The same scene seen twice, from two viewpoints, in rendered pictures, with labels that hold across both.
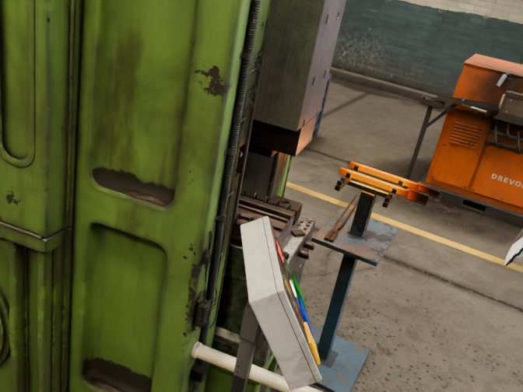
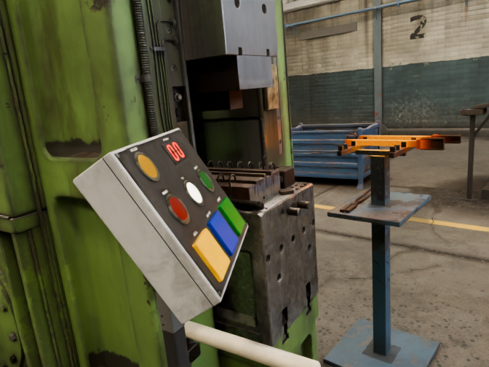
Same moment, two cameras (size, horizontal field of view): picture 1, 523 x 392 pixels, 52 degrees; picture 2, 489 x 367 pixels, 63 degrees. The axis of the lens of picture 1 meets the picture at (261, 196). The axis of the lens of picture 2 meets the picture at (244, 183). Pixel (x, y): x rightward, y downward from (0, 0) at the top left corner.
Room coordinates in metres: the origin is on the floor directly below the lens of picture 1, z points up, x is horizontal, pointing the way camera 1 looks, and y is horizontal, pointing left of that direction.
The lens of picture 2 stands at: (0.47, -0.45, 1.27)
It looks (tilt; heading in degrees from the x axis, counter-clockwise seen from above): 13 degrees down; 19
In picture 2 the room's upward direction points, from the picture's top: 5 degrees counter-clockwise
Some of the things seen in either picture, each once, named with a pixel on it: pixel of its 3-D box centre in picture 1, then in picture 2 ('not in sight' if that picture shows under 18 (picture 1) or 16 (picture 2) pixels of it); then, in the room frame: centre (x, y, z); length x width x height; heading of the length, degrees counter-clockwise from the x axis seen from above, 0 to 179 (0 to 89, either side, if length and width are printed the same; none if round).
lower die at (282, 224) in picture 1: (230, 213); (214, 183); (1.73, 0.10, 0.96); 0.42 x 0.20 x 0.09; 75
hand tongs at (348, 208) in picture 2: (345, 215); (369, 192); (2.35, -0.42, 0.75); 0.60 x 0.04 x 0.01; 162
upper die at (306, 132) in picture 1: (247, 118); (202, 78); (1.73, 0.10, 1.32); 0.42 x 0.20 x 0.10; 75
